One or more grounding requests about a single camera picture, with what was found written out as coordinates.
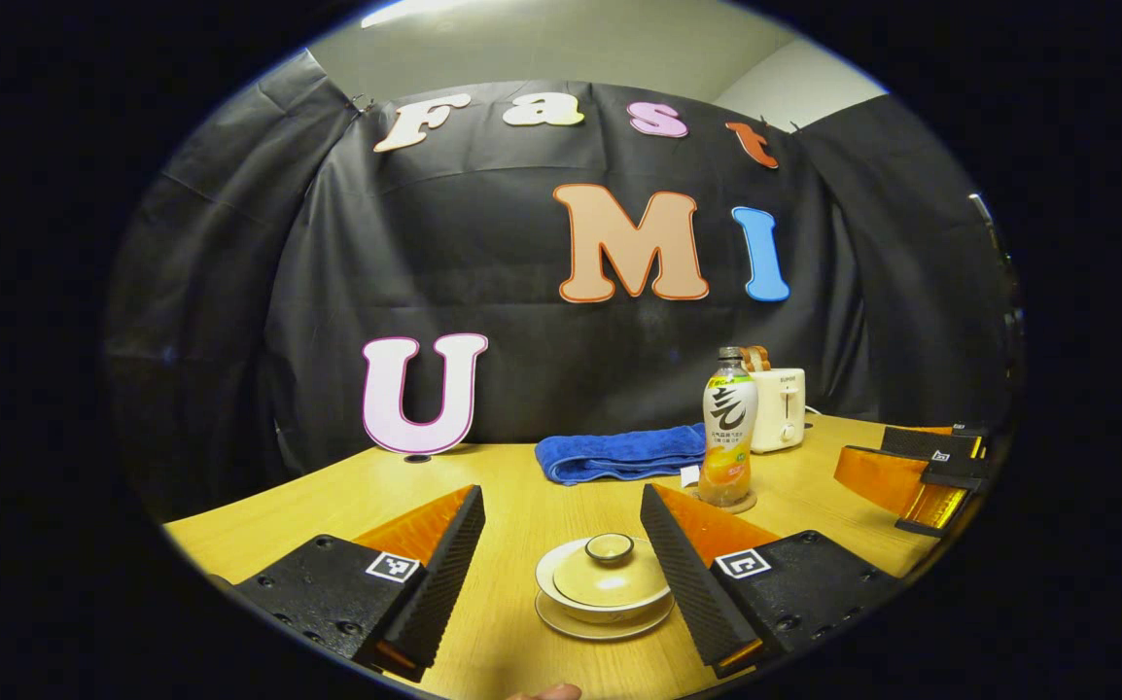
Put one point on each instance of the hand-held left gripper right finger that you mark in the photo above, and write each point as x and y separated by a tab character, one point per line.
687	583

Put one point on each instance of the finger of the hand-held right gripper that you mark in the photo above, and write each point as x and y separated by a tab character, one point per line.
930	442
872	476

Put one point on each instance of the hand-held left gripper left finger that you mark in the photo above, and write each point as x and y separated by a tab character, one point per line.
439	583

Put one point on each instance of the cream teacup lid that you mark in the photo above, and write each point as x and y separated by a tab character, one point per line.
610	581

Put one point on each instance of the round cork coaster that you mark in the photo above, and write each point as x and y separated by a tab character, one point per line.
746	506

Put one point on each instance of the cream ceramic teacup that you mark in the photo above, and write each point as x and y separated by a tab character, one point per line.
551	588

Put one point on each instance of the plastic water bottle white label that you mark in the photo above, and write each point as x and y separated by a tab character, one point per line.
728	418

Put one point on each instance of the cream teacup saucer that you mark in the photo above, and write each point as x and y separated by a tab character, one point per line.
600	630

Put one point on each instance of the cream toaster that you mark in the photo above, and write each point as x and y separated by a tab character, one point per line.
780	408

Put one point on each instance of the folded blue towel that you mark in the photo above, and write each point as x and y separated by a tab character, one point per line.
610	452

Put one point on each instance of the toast slice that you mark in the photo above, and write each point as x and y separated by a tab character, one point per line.
757	358

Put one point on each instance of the black backdrop cloth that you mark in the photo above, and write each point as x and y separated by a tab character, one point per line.
473	253

